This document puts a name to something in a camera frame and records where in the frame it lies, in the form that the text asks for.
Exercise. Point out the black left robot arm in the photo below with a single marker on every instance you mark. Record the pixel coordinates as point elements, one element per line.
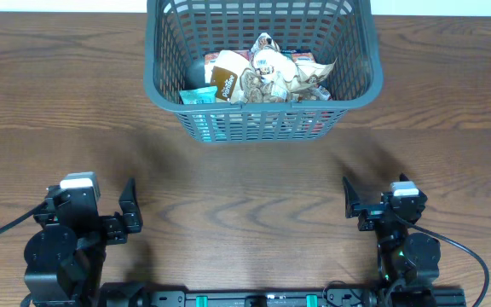
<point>64,260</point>

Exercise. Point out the beige Panitee snack bag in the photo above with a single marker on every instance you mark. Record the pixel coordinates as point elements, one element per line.
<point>269,61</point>

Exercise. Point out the Kleenex tissue multipack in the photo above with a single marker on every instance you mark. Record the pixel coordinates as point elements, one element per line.
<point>294,54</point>

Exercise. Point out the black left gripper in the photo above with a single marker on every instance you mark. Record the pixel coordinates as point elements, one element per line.
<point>115,223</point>

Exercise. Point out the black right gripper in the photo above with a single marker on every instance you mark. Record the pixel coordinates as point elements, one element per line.
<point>372,212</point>

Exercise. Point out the teal wet wipes pack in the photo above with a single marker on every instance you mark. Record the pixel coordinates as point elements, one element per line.
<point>197,123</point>

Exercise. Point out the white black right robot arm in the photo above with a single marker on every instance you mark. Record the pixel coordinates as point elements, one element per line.
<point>407,263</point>

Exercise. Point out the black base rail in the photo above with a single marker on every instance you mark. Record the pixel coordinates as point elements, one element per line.
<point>135,294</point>

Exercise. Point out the orange spaghetti package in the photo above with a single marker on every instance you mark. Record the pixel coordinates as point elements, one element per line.
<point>266,123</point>

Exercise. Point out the grey plastic basket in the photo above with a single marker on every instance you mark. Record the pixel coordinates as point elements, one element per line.
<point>180,32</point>

